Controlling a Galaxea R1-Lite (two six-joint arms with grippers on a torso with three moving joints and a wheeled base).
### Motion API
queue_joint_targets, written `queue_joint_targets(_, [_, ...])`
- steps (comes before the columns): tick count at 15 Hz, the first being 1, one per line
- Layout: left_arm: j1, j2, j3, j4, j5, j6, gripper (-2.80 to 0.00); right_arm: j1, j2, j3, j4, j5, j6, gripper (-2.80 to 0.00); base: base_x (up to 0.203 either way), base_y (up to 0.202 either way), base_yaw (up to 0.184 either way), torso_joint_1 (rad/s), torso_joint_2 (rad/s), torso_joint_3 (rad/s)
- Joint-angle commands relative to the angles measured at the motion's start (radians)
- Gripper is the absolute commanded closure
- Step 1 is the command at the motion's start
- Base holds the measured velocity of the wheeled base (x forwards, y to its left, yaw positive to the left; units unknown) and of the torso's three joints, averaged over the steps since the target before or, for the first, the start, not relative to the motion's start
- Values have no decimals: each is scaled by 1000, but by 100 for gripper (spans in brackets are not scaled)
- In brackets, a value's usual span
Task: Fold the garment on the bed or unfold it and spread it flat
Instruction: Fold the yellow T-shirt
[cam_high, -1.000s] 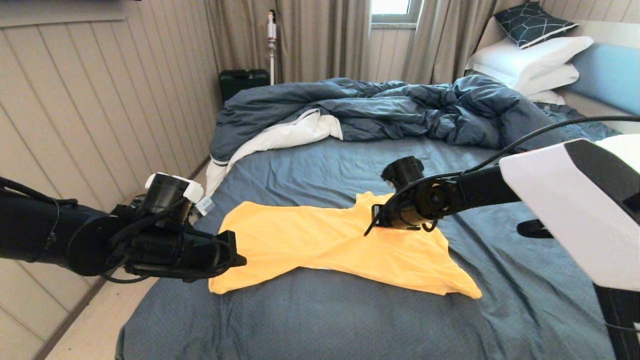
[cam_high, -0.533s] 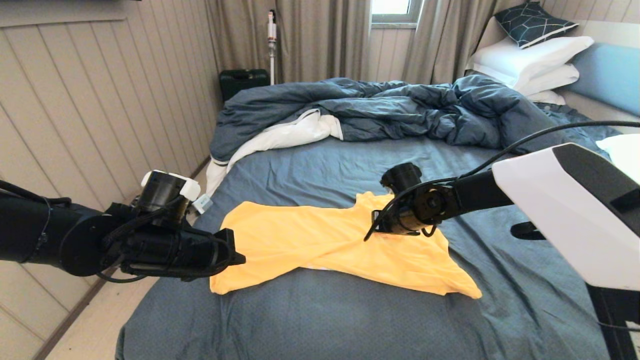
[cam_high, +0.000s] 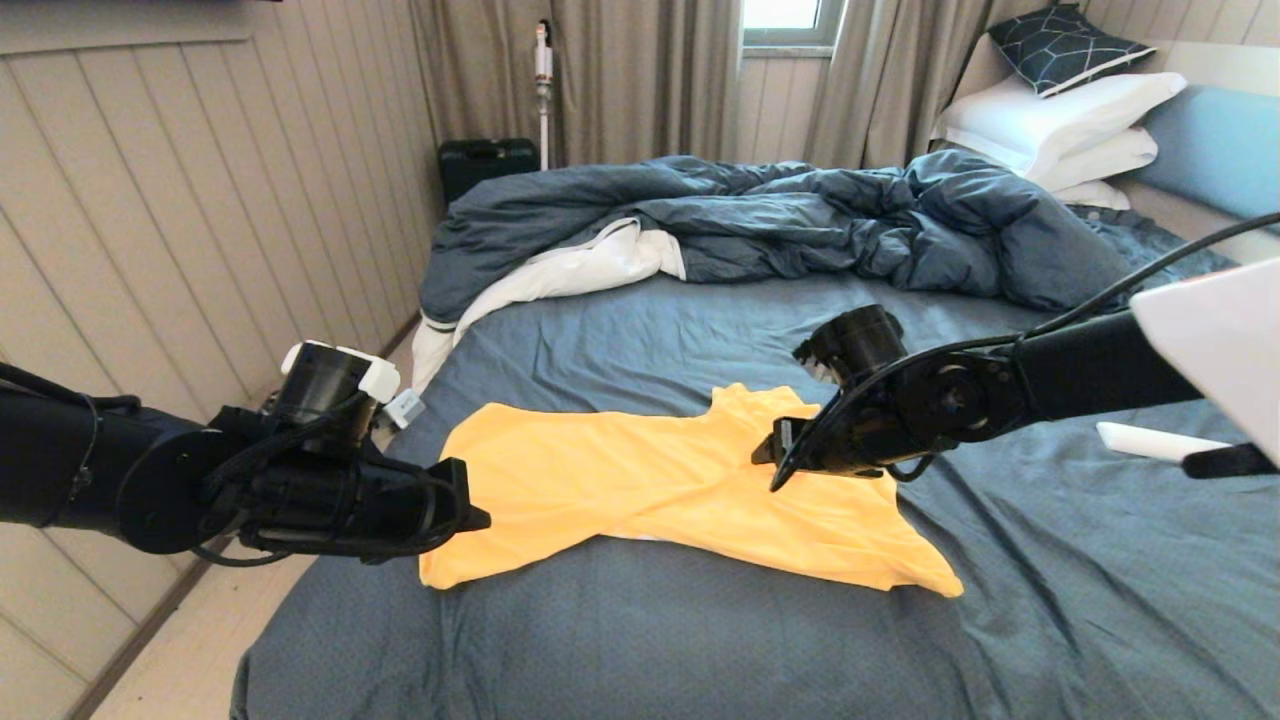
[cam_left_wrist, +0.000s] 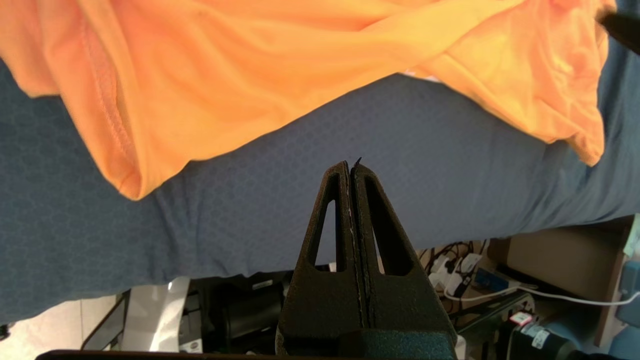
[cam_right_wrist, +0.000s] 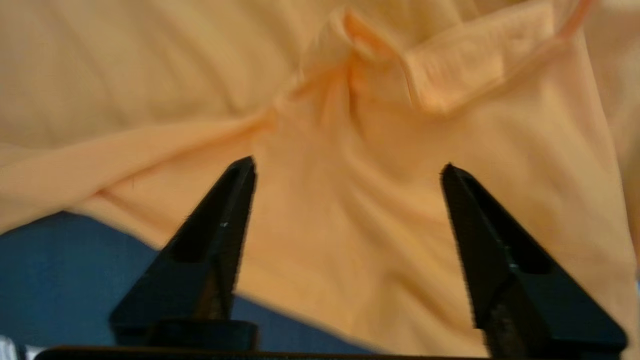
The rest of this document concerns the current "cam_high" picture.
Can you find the yellow t-shirt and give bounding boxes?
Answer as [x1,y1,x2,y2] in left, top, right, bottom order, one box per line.
[419,383,965,599]

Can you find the blue bed sheet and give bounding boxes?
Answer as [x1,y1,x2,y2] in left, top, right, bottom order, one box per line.
[232,205,1280,720]

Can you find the crumpled dark blue duvet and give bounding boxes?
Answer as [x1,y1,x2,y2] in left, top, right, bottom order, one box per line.
[419,150,1142,327]

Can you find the white remote control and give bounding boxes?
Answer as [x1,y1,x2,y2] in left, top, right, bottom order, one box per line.
[1096,421,1236,464]

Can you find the dark green suitcase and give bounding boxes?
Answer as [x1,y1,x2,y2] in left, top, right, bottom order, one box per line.
[438,139,541,208]

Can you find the beige curtain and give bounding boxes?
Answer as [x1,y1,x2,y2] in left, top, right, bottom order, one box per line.
[802,0,1051,171]
[408,0,743,167]

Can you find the large white pillow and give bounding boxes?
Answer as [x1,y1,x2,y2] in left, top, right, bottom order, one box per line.
[935,72,1187,181]

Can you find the dark patterned cushion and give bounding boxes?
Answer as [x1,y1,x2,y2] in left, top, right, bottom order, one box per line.
[987,5,1156,100]

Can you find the blue headboard pad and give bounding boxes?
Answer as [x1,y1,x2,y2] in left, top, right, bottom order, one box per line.
[1135,86,1280,237]

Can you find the white stick vacuum cleaner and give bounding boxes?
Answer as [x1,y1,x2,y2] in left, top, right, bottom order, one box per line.
[535,21,554,171]

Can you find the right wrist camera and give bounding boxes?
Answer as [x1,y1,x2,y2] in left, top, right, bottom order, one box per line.
[793,335,841,386]

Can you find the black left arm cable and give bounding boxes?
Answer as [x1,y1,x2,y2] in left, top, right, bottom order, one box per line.
[190,395,471,568]

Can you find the window with grey frame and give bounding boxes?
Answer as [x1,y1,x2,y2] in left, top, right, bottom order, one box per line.
[740,0,846,59]

